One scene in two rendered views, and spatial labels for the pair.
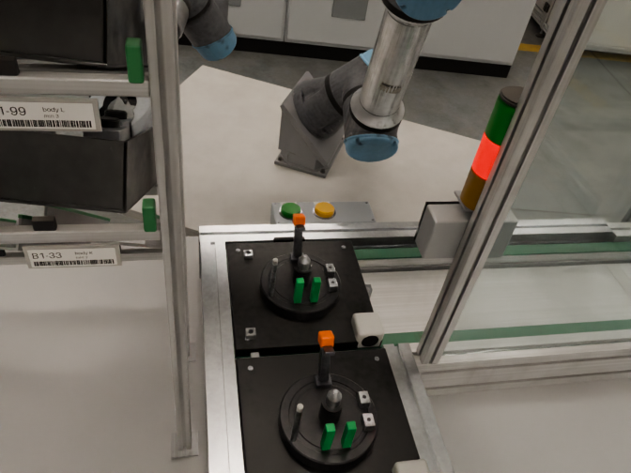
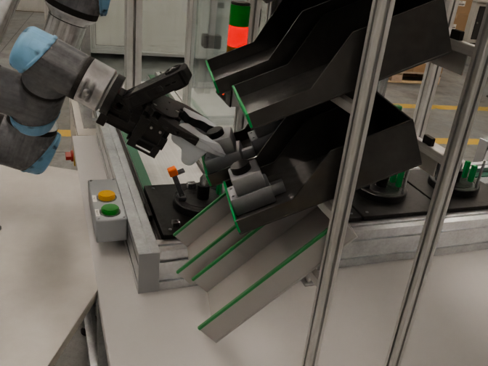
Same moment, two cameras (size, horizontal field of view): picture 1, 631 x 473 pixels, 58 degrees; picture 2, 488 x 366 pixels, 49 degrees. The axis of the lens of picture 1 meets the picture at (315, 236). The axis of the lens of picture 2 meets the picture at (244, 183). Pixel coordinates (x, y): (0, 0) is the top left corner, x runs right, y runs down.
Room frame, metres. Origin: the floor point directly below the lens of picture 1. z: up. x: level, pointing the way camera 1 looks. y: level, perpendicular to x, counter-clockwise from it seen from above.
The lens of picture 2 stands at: (0.68, 1.16, 1.59)
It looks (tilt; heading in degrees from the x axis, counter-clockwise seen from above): 26 degrees down; 265
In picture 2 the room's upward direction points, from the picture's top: 6 degrees clockwise
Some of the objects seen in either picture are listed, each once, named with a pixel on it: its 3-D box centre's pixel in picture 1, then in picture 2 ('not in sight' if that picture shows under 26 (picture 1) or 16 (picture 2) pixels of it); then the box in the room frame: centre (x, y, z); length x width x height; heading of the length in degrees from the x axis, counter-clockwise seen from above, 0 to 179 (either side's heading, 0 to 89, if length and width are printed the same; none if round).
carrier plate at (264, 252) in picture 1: (299, 292); (202, 208); (0.67, 0.01, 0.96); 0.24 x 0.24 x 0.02; 17
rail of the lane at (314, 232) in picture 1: (414, 246); (122, 179); (0.89, -0.21, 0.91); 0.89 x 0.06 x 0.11; 107
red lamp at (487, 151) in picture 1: (498, 155); (237, 35); (0.61, -0.20, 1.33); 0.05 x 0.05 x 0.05
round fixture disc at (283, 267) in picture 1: (300, 284); (202, 200); (0.67, 0.01, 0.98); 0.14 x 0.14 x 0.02
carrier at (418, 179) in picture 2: not in sight; (456, 173); (-0.05, -0.20, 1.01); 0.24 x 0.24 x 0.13; 17
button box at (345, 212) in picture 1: (322, 222); (107, 208); (0.90, -0.01, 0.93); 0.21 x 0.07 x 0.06; 107
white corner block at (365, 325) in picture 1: (366, 329); not in sight; (0.60, -0.11, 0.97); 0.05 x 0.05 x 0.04; 17
